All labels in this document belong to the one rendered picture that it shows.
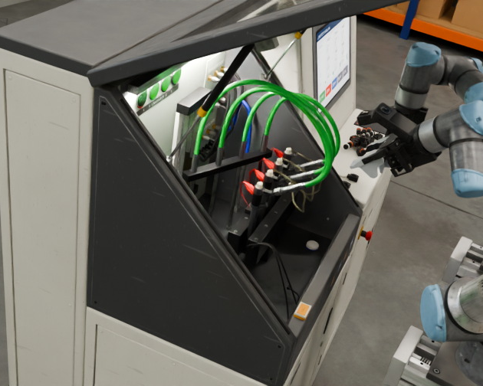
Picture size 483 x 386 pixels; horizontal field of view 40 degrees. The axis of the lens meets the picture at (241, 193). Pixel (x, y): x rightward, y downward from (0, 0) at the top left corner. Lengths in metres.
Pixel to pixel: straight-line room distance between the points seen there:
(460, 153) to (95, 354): 1.16
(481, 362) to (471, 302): 0.25
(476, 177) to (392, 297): 2.07
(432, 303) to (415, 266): 2.27
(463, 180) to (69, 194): 0.93
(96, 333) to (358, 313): 1.63
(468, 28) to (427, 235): 3.55
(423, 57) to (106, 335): 1.11
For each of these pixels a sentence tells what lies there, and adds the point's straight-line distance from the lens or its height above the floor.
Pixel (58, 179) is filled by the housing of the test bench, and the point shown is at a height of 1.17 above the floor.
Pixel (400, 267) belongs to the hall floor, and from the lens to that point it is 3.66.
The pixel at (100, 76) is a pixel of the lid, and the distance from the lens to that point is 1.49.
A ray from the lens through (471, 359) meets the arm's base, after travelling 1.61.
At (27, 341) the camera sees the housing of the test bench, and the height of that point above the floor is 0.55.
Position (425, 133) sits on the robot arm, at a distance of 1.51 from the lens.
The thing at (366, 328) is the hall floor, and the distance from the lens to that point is 3.22.
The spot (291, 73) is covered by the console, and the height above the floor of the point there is 1.33.
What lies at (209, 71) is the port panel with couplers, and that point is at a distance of 2.02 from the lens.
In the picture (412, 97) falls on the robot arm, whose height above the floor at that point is 1.47.
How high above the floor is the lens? 2.10
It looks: 32 degrees down
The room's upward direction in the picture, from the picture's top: 10 degrees clockwise
